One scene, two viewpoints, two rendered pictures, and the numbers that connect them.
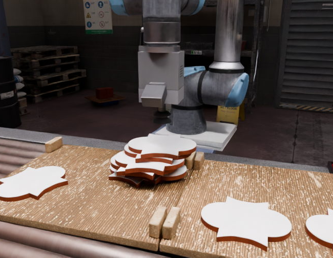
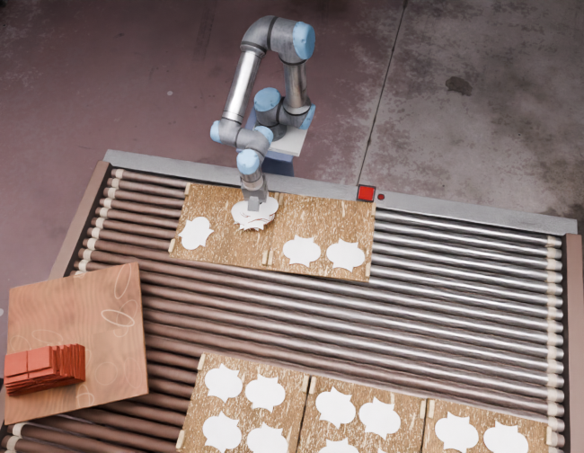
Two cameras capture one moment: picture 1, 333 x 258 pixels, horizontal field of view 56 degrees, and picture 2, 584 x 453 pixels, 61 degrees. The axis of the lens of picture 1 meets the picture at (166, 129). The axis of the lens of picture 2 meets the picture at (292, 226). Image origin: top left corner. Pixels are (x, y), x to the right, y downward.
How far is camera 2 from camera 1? 1.56 m
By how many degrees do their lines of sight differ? 47
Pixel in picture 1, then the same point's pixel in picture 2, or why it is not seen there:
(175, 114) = not seen: hidden behind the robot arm
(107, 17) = not seen: outside the picture
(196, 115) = (278, 128)
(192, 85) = (271, 116)
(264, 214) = (310, 247)
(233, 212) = (296, 247)
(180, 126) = not seen: hidden behind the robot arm
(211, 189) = (288, 226)
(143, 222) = (258, 256)
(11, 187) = (188, 241)
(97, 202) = (234, 244)
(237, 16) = (300, 84)
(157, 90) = (254, 205)
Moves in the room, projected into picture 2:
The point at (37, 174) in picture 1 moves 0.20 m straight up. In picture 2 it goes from (195, 227) to (182, 206)
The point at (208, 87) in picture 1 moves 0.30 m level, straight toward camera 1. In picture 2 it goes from (284, 120) to (282, 182)
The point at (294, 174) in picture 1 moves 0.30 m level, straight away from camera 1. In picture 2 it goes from (333, 205) to (351, 147)
